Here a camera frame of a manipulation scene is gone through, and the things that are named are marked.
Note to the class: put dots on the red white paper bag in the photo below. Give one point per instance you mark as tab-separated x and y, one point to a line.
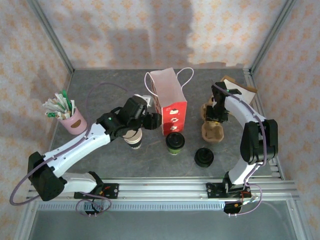
172	100

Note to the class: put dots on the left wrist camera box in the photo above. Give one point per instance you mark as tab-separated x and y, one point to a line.
147	100

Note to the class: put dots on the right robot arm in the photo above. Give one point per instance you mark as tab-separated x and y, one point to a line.
257	140

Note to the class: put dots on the aluminium frame post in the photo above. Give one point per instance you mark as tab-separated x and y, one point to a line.
272	33
50	33

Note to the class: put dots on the brown pulp cup carrier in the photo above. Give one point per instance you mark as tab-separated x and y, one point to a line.
212	132

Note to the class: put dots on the black cup lid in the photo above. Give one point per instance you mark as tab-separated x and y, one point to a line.
175	140

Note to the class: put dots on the white paper napkins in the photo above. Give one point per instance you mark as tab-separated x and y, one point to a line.
237	85

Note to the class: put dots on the pink cup holder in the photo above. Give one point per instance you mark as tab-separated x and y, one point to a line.
75	123

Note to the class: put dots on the brown cardboard box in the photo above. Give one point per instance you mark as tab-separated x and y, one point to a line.
250	88

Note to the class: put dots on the stack of black lids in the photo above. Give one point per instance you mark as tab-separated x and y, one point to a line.
204	157

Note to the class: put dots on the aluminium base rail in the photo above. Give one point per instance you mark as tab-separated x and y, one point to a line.
162	190

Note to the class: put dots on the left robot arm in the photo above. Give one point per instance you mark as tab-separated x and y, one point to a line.
75	147

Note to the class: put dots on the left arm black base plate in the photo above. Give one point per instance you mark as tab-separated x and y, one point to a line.
112	191

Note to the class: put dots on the stack of paper cups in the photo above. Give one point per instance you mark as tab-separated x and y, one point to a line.
133	142

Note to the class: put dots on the green plastic stirrer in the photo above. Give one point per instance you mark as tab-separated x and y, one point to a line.
64	93
51	114

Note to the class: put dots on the white paper packet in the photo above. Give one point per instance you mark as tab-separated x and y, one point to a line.
59	97
50	103
73	106

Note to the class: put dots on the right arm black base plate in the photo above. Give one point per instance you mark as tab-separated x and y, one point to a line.
212	191

